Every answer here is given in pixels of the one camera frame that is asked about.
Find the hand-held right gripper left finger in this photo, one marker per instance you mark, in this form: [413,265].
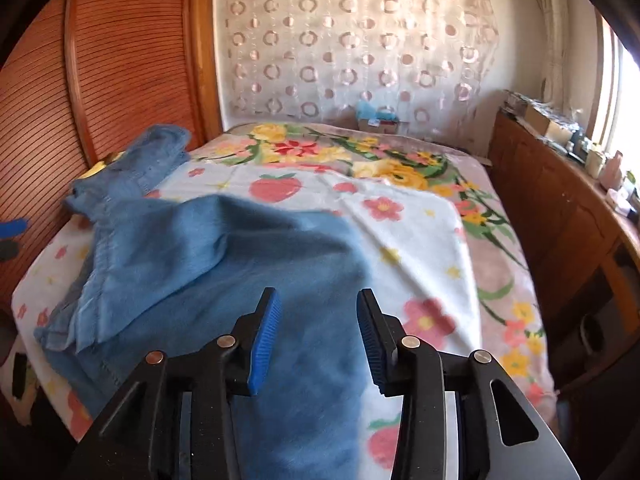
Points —
[262,345]

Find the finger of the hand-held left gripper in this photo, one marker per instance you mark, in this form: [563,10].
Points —
[12,228]

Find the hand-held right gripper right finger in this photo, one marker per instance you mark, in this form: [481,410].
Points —
[372,350]

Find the blue denim pants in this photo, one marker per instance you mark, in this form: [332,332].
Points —
[200,260]

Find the yellow plush toy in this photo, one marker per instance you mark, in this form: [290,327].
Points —
[102,167]

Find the white strawberry print blanket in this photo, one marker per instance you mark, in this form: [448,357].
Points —
[400,220]

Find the wooden louvered wardrobe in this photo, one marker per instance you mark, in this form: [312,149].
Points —
[125,60]

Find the wooden cabinet counter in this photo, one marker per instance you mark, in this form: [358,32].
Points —
[550,210]

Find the cardboard box with blue items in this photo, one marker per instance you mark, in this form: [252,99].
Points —
[377,119]

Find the open cardboard box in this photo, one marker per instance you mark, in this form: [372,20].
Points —
[547,127]

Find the pink tissue box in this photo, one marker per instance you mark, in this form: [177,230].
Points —
[620,201]

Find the white jar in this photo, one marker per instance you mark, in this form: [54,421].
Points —
[596,162]

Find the pink bottle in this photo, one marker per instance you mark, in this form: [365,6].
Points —
[612,170]

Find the green capped bottle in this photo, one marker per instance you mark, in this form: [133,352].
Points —
[631,182]

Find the circle patterned sheer curtain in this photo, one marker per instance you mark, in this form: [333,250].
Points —
[350,35]

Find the wooden framed window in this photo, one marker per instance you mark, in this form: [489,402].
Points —
[617,100]

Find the beige window curtain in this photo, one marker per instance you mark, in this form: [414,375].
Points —
[555,35]

